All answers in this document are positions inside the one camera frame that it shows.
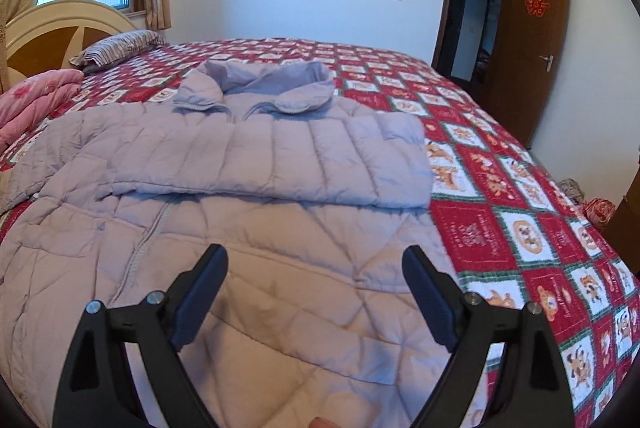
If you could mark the striped pillow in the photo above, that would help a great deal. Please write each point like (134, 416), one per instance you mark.
(117, 47)

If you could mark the lavender puffer jacket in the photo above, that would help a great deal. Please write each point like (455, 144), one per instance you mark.
(250, 157)

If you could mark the person's right hand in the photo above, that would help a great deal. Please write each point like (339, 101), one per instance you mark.
(322, 423)

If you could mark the red patchwork bedspread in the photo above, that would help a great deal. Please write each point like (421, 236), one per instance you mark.
(500, 228)

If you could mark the red patterned bag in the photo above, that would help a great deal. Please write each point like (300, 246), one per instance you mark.
(599, 210)

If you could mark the cream wooden headboard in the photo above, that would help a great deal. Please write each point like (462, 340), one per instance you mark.
(50, 22)

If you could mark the grey cloth bundle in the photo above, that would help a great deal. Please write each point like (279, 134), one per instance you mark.
(571, 190)

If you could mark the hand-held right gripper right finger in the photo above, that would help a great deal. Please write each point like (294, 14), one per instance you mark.
(430, 303)

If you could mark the dark wooden door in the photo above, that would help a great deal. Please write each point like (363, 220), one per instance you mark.
(442, 7)

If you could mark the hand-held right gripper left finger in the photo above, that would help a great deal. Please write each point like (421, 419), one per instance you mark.
(200, 303)

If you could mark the folded pink blanket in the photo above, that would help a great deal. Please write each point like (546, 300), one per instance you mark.
(35, 97)

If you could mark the wooden cabinet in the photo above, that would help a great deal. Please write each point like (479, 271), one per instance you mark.
(625, 228)

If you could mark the red paper door decoration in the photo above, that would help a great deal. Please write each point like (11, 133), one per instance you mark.
(535, 0)

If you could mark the brown wooden door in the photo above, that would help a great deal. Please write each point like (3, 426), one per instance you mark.
(530, 57)

